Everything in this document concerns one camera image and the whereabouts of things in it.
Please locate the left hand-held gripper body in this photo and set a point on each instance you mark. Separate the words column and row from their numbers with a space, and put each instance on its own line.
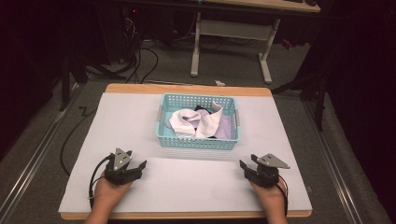
column 120, row 174

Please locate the metal floor rail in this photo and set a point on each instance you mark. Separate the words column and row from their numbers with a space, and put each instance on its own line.
column 29, row 168
column 336, row 168

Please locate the person's right hand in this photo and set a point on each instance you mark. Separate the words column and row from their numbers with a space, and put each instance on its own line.
column 272, row 197

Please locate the teal plastic basket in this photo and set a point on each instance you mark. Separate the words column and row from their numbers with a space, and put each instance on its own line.
column 166, row 132

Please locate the white-framed wooden desk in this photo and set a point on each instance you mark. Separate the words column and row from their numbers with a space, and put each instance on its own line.
column 236, row 30

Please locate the white paper scrap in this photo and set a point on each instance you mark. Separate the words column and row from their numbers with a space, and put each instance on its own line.
column 219, row 83

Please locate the black cloth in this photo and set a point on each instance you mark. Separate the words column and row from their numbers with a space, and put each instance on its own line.
column 200, row 108

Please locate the light purple cloth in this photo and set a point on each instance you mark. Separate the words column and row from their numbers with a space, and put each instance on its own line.
column 224, row 129

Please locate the white towel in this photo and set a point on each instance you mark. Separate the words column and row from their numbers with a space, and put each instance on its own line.
column 183, row 123

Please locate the dark metal stand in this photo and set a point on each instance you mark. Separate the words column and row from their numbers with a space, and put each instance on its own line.
column 65, row 84
column 319, row 93

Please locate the small red object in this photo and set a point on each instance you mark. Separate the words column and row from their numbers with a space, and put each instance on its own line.
column 286, row 44

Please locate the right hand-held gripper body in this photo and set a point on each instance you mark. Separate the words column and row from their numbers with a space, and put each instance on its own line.
column 264, row 177

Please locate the person's left hand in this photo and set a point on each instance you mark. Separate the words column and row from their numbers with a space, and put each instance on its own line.
column 109, row 194

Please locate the white table mat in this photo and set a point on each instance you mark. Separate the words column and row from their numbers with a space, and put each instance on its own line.
column 186, row 183

